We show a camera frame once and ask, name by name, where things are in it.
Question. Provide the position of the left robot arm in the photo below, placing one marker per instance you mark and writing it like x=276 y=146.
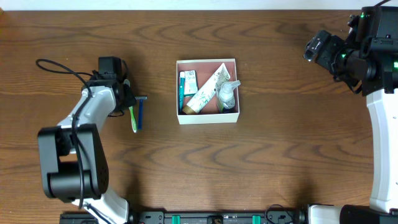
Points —
x=72 y=160

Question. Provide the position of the green white soap box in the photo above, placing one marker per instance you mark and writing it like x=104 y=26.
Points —
x=191 y=85

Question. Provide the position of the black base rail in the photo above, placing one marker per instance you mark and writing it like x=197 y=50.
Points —
x=274 y=214

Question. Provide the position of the white floral cream tube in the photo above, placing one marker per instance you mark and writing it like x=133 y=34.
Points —
x=204 y=95

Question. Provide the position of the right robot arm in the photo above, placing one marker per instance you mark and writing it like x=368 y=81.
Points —
x=382 y=108

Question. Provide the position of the blue disposable razor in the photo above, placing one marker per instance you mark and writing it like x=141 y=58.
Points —
x=141 y=100

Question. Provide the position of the green toothbrush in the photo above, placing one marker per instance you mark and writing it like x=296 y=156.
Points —
x=131 y=110

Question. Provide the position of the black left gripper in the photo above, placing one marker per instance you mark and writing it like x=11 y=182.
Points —
x=129 y=98

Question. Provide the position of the white box pink interior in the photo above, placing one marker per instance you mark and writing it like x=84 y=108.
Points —
x=204 y=69

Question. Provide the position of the clear sanitizer pump bottle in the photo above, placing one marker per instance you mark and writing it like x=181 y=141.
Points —
x=226 y=100

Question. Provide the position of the small teal toothpaste tube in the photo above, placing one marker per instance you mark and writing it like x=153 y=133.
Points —
x=181 y=90

